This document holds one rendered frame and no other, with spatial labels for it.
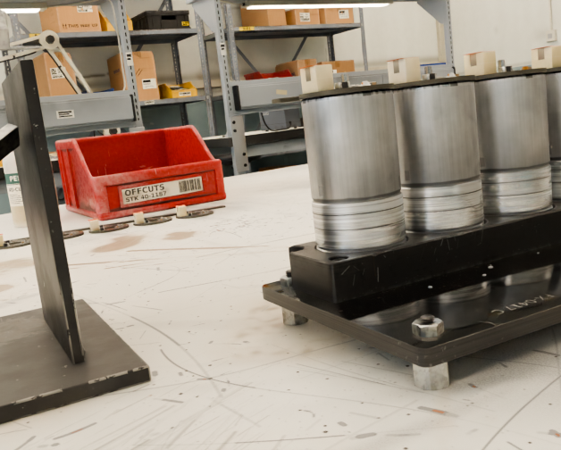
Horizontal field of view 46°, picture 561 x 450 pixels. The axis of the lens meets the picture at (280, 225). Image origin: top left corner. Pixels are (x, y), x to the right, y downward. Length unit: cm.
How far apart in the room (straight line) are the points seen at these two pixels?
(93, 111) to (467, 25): 454
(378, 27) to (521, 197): 596
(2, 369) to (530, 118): 16
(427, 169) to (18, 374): 12
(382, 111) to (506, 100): 5
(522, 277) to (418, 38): 630
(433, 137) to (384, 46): 599
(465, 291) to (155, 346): 8
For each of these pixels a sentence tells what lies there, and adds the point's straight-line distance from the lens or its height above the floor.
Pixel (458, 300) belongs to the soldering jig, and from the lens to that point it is 16.
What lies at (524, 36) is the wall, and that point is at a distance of 613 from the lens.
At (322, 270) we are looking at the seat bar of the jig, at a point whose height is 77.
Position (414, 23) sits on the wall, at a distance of 646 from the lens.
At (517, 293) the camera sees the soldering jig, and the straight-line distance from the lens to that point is 16.
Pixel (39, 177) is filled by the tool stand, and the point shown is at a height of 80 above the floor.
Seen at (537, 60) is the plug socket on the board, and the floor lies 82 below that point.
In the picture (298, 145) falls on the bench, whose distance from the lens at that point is 304.
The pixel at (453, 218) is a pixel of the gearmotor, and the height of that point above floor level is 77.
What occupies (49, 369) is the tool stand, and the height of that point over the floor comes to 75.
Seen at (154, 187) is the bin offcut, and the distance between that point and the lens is 49.
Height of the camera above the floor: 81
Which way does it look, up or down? 9 degrees down
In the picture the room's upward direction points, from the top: 7 degrees counter-clockwise
